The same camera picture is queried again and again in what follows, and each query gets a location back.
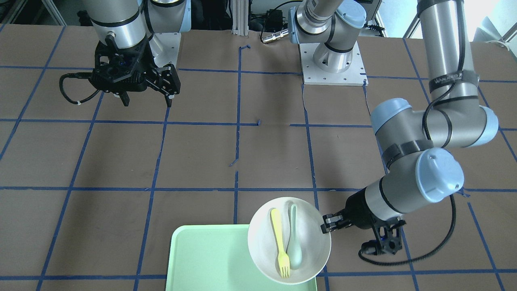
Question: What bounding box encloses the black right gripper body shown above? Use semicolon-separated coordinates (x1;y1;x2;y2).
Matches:
89;36;181;97

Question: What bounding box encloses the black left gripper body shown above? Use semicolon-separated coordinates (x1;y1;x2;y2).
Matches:
337;190;404;255

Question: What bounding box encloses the white round bowl plate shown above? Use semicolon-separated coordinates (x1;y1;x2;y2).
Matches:
247;197;331;285

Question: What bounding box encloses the robot left arm silver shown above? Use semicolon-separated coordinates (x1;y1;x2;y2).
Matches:
321;0;499;257

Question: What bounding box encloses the robot right arm silver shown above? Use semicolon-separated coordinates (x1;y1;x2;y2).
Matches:
84;0;191;107

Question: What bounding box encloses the yellow plastic fork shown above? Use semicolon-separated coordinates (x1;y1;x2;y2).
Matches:
270;208;290;278

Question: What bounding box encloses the pale green plastic spoon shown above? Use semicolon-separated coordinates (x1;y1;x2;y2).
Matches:
287;203;303;270

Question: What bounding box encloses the light green serving tray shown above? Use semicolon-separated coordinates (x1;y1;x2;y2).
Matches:
166;224;317;291

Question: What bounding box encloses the black power adapter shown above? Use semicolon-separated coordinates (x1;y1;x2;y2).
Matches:
264;9;283;32

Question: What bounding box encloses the silver cylindrical connector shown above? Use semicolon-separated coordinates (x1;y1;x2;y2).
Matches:
260;28;289;44

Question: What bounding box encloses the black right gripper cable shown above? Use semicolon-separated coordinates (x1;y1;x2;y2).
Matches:
59;73;101;105

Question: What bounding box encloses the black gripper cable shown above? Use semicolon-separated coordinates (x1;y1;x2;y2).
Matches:
59;73;101;105
359;0;469;266

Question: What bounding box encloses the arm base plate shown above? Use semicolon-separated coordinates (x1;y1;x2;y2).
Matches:
299;42;369;86
148;32;182;67

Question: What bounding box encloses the aluminium frame post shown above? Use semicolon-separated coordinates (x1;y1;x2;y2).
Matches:
230;0;249;37

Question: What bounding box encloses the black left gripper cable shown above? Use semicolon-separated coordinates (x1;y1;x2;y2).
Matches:
359;0;469;266

